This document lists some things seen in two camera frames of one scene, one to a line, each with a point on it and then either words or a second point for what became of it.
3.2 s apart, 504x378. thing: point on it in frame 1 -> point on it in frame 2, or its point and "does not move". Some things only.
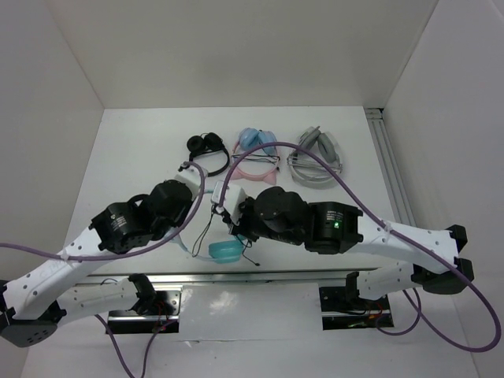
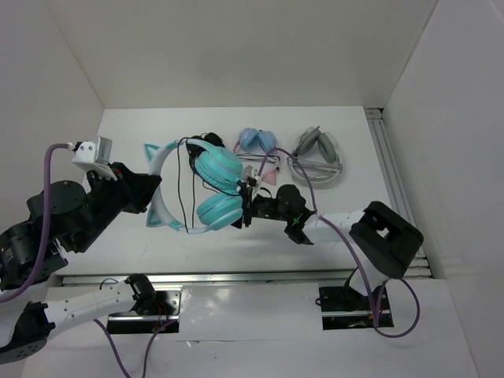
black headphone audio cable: (205, 227) -> (202, 182)
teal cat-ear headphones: (220, 251) -> (219, 172)
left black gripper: (182, 216) -> (142, 188)
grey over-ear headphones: (308, 171) does not move
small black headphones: (205, 142) does not move
